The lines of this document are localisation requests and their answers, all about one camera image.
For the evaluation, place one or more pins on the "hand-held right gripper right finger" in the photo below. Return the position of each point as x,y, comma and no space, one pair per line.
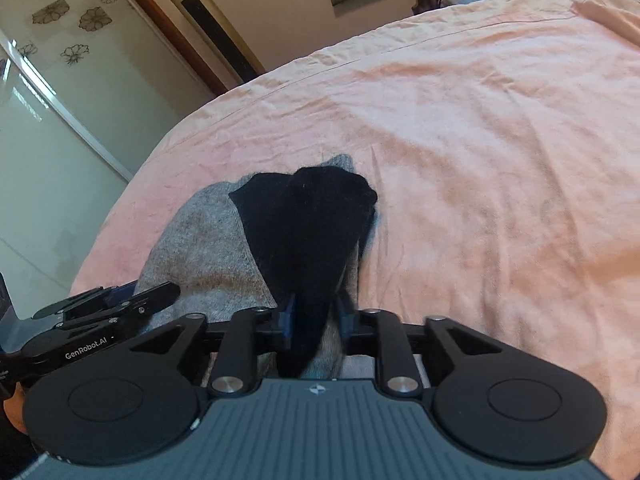
346,322

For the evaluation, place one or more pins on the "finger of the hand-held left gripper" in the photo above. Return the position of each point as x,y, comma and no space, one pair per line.
150,297
85,302

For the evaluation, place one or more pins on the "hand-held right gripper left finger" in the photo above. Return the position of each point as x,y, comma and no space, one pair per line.
287,325

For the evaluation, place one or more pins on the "person's left hand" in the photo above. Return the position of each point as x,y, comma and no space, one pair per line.
15,410

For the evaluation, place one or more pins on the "flower-print sliding wardrobe door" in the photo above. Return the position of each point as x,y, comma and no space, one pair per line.
60,125

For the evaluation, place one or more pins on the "pink bed sheet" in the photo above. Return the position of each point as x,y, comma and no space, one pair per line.
475,160

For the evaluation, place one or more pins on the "gold tower fan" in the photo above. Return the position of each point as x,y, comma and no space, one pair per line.
215,27

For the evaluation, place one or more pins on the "brown wooden door frame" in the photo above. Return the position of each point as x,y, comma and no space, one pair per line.
170,30

